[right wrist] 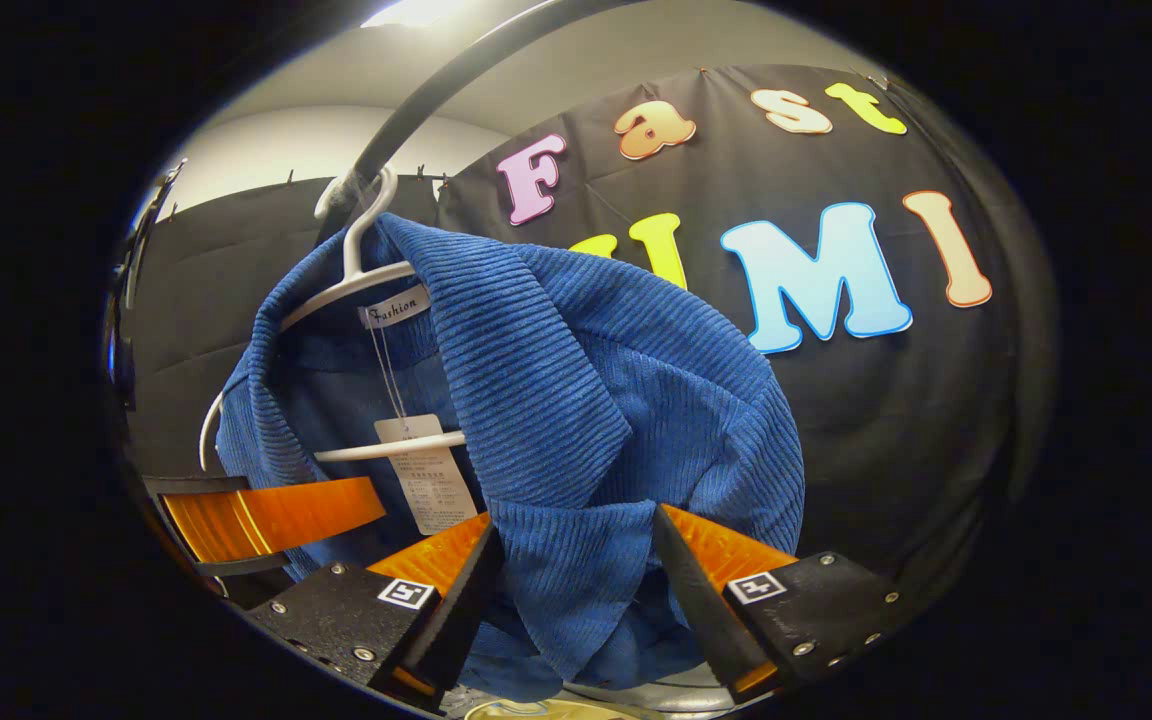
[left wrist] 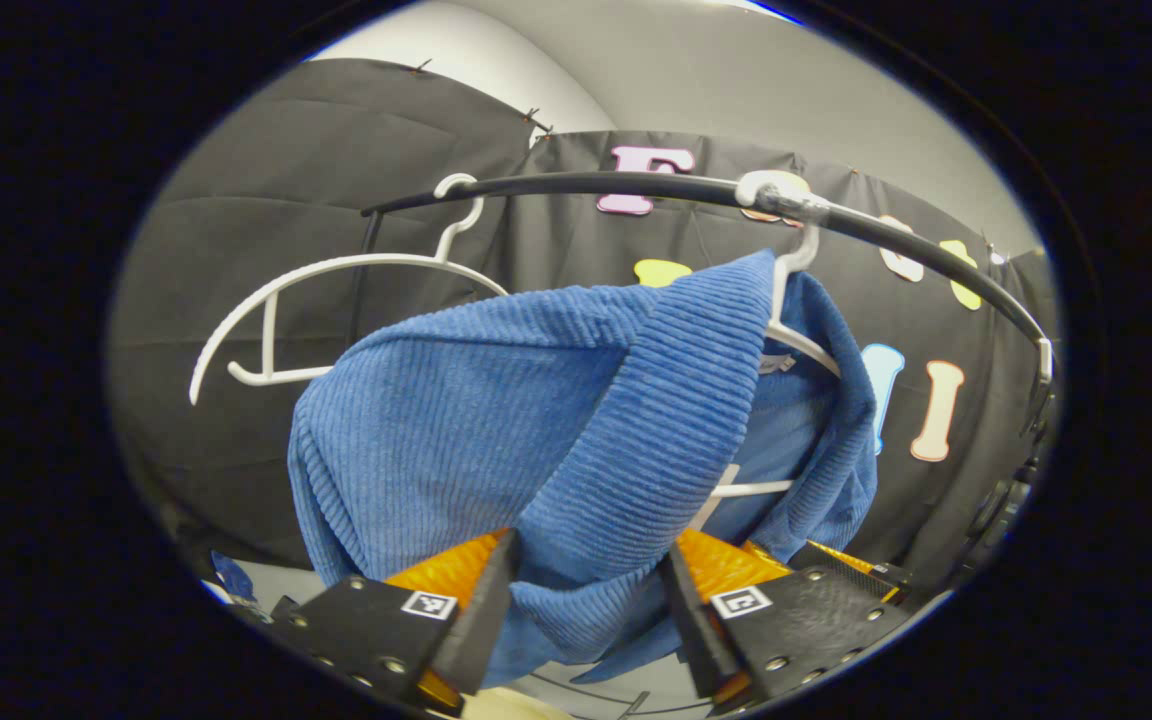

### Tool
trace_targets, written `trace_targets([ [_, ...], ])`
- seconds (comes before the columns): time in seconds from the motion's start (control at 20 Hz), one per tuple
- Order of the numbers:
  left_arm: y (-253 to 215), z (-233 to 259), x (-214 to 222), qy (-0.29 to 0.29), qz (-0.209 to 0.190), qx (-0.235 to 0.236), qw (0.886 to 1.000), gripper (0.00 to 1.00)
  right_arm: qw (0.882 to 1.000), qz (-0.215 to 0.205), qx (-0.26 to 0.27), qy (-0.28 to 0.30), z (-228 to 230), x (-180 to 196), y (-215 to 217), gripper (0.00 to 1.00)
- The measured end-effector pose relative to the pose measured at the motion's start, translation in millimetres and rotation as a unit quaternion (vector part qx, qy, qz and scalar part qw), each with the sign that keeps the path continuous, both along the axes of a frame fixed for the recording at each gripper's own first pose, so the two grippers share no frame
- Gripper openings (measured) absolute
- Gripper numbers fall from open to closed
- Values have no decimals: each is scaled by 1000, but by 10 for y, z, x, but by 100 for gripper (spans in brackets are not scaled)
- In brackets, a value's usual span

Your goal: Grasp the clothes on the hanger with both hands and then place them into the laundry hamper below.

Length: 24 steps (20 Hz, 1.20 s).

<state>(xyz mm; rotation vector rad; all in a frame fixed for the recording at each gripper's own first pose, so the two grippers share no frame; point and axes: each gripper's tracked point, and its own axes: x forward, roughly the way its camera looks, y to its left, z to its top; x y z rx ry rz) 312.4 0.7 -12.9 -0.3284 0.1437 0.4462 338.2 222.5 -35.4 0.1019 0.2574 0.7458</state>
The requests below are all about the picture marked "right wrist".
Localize blue corduroy jacket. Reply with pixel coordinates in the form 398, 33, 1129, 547
214, 212, 807, 703

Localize black clothes rack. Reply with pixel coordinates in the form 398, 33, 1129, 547
316, 0, 642, 241

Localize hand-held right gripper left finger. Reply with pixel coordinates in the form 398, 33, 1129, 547
244, 512, 505, 713

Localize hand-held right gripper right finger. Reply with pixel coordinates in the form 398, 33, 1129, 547
651, 503, 905, 704

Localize black backdrop cloth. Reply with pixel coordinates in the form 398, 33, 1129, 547
121, 63, 1062, 601

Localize white plastic hanger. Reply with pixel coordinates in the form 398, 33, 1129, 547
198, 165, 469, 473

